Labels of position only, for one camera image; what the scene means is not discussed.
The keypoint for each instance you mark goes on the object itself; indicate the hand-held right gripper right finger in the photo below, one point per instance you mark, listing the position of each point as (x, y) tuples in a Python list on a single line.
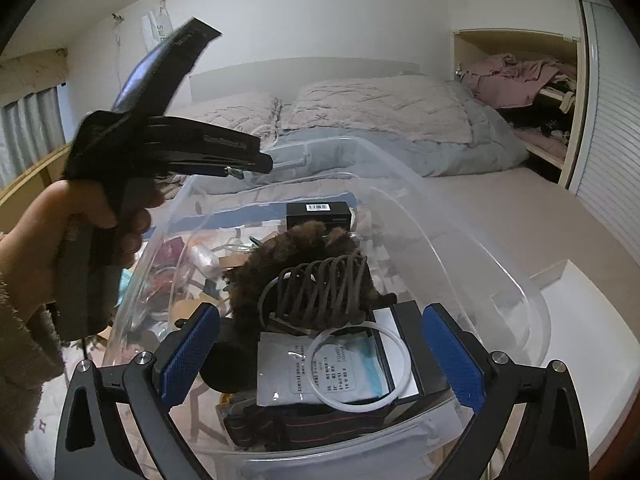
[(452, 355)]

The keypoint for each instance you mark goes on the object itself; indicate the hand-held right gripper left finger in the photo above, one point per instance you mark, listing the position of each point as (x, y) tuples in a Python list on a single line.
[(187, 355)]

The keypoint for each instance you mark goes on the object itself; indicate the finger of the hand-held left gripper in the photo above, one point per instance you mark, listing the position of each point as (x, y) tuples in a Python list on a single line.
[(150, 75), (210, 147)]

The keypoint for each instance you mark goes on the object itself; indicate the clear plastic storage bin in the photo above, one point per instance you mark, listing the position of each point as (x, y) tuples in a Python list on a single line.
[(450, 240)]

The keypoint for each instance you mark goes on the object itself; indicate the brown claw hair clip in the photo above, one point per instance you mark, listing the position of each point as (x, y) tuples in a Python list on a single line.
[(320, 292)]

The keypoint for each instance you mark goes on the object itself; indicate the person's left forearm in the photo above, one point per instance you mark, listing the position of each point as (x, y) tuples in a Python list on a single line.
[(25, 360)]

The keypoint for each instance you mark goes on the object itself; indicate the person's left hand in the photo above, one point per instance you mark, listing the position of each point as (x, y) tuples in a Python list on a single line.
[(35, 250)]

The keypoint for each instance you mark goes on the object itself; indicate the black round pouch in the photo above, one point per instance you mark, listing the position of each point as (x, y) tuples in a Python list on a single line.
[(225, 365)]

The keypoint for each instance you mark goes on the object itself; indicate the beige textured pillow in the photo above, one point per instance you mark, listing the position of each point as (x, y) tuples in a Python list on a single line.
[(235, 110), (380, 105)]

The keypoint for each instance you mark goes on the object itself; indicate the white hanging pouch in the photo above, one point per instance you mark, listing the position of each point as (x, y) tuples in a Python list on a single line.
[(157, 30)]

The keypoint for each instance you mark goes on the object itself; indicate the black flat case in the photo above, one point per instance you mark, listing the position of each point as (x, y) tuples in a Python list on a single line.
[(415, 325)]

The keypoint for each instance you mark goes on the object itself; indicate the grey curtain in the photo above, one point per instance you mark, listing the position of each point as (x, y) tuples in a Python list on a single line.
[(30, 130)]

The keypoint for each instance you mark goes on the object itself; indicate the white flat packet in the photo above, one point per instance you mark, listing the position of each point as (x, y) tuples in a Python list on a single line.
[(290, 370)]

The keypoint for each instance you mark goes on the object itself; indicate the beige curtain valance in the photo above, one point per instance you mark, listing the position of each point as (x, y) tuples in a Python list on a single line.
[(30, 70)]

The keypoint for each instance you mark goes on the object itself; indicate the white headboard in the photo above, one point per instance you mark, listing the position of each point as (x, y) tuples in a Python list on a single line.
[(300, 72)]

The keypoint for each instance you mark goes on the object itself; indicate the white flat board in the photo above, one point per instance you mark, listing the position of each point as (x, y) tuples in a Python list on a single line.
[(575, 335)]

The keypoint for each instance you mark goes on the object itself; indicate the brown fuzzy piece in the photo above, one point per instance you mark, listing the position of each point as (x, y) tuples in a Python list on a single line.
[(280, 255)]

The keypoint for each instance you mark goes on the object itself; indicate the black labelled box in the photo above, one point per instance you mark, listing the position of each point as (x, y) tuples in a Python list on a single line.
[(320, 217)]

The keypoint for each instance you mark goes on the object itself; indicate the black striped band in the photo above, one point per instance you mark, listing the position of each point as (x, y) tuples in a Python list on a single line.
[(300, 425)]

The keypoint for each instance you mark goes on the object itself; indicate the beige mattress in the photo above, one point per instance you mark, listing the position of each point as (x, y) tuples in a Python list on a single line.
[(525, 220)]

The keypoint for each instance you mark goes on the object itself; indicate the blue grey duvet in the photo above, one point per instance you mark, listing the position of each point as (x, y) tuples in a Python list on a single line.
[(450, 155)]

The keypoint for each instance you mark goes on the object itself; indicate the white slatted door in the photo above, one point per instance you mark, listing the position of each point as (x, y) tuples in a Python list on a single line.
[(615, 135)]

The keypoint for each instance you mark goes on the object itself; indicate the pile of clothes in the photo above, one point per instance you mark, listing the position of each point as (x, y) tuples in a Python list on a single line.
[(505, 80)]

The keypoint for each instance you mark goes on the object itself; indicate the wooden closet niche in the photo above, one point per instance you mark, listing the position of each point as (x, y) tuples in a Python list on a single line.
[(515, 40)]

